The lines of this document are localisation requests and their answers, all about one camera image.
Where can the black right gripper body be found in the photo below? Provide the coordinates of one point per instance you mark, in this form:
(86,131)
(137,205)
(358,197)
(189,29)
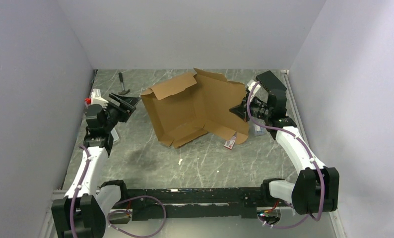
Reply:
(258,110)

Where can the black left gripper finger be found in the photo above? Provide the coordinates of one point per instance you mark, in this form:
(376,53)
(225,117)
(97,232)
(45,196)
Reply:
(125,112)
(123,102)

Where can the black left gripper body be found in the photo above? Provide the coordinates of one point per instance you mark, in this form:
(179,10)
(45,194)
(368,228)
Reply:
(112,113)

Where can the brown cardboard box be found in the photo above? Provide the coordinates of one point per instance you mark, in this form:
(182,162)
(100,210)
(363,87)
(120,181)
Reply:
(190,105)

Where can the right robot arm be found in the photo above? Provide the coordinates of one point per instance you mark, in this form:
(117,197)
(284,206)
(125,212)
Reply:
(316,188)

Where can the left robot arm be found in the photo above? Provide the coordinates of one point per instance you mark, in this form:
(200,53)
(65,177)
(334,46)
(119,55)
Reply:
(83,210)

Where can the clear box of paper clips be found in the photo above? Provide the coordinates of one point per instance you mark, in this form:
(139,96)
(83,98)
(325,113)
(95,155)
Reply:
(258,130)

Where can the white plastic box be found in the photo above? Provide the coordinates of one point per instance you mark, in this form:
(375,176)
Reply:
(115,135)

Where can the red white staples box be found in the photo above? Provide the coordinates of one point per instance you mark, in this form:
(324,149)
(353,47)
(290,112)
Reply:
(229,144)

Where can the black handled hammer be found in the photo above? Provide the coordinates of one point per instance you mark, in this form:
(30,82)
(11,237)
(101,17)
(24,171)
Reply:
(124,89)

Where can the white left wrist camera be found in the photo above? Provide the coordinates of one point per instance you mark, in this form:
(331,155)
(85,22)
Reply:
(95,98)

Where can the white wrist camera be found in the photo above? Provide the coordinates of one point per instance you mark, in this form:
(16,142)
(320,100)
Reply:
(253,84)
(95,98)

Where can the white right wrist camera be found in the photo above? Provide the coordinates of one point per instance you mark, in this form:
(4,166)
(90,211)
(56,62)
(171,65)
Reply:
(253,84)

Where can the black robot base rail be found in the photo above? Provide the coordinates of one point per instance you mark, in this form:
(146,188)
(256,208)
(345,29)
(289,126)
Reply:
(243,202)

